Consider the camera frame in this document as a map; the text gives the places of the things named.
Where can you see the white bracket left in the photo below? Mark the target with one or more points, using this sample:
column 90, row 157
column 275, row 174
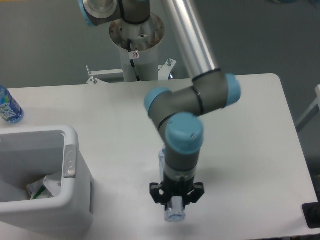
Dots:
column 104, row 76

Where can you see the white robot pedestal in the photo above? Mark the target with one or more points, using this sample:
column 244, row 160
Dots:
column 138, row 47

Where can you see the white bracket middle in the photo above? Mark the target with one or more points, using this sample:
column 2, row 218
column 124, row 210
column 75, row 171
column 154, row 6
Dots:
column 165, row 72

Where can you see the black clamp at table edge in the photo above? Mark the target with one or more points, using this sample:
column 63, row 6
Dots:
column 311, row 213

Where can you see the green white wrapper in bin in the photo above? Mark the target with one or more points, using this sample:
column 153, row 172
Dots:
column 37, row 190

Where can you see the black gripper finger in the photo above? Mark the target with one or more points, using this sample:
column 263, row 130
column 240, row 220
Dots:
column 194, row 195
column 159, row 194

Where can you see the blue labelled water bottle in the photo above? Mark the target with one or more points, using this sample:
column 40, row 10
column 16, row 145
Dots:
column 10, row 111

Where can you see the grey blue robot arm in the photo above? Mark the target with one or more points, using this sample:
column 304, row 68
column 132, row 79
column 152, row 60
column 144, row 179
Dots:
column 176, row 115

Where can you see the crushed clear plastic bottle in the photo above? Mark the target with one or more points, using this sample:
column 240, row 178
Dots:
column 175, row 211

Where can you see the white metal frame at right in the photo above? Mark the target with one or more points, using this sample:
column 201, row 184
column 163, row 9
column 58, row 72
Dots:
column 310, row 112

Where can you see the white trash can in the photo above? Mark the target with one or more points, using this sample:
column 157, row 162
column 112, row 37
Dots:
column 28, row 154

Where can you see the white bracket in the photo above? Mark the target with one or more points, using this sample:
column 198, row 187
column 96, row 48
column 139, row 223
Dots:
column 104, row 76
column 165, row 72

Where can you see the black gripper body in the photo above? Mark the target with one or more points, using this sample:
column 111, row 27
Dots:
column 181, row 187

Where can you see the white paper wrapper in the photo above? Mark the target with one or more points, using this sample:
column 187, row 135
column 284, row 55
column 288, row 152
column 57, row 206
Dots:
column 53, row 184

